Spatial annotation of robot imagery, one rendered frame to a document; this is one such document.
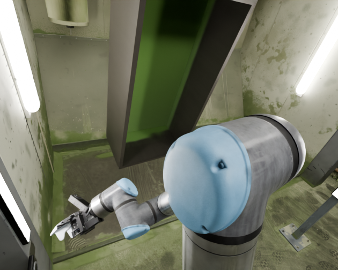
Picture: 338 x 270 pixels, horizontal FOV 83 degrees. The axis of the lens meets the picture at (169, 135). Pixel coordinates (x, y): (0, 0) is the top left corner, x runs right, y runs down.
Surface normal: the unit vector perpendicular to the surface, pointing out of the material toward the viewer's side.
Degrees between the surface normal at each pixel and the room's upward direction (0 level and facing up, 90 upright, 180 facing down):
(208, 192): 83
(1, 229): 90
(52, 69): 57
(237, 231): 73
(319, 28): 90
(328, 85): 90
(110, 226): 0
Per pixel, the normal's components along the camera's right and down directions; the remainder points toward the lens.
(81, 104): 0.43, 0.05
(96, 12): 0.41, 0.58
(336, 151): -0.90, 0.13
